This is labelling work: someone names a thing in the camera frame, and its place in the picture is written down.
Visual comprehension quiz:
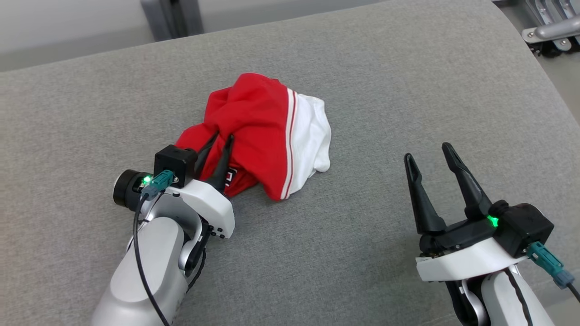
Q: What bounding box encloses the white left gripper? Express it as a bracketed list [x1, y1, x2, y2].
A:
[163, 131, 235, 239]

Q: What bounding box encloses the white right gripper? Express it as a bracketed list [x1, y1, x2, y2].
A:
[404, 143, 528, 282]

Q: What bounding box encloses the red white sleeved shirt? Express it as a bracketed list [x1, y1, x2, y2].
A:
[174, 72, 332, 202]

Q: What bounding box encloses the teal left cable connector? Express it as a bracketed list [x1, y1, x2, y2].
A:
[140, 170, 175, 201]

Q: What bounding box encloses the teal cable connector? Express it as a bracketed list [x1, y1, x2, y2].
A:
[140, 170, 175, 201]
[527, 241, 575, 289]

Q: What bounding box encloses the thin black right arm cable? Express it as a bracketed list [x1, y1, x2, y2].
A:
[504, 267, 580, 326]

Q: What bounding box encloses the teal right cable connector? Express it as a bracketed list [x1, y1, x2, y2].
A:
[527, 241, 575, 289]

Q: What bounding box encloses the grey metal post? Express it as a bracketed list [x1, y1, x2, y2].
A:
[140, 0, 204, 42]

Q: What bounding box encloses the silver metal wheeled frame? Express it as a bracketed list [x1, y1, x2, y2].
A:
[492, 0, 580, 58]

